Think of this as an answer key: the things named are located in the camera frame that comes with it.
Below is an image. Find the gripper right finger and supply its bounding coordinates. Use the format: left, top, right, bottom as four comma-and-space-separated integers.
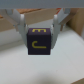
50, 7, 72, 38

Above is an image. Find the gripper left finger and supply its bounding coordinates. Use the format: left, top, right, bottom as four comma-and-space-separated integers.
3, 8, 29, 39

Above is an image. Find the purple block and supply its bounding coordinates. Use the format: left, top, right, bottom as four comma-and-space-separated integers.
26, 27, 54, 57

